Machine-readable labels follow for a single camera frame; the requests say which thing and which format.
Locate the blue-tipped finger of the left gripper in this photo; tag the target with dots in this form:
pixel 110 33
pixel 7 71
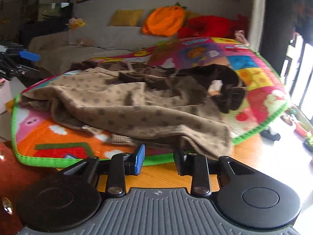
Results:
pixel 29 55

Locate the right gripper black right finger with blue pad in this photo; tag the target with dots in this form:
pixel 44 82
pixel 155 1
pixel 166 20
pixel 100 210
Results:
pixel 199 167

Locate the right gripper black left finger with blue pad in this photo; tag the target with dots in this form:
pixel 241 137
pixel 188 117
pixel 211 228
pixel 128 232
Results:
pixel 116 169

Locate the beige dotted brown knit garment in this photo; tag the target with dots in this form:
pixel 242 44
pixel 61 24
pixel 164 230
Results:
pixel 137 103

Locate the grey sofa bed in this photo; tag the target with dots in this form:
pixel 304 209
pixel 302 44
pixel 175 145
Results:
pixel 58 50

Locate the small yellow plush toy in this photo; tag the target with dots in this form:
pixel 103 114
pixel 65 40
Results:
pixel 74 23

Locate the small beige plush toy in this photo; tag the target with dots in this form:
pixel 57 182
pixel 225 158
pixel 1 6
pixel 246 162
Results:
pixel 85 42

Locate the colourful cartoon play mat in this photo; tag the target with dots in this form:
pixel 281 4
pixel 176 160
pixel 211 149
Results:
pixel 38 141

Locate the yellow square pillow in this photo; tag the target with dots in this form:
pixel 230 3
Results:
pixel 125 18

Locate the pink plush toy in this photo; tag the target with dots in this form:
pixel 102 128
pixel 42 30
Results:
pixel 240 37

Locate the red plush cushion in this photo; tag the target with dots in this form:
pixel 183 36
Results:
pixel 212 26

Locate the orange pumpkin plush cushion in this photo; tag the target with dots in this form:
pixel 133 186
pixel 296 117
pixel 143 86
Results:
pixel 165 21

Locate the black frame glass tank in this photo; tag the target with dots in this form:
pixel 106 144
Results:
pixel 57 12

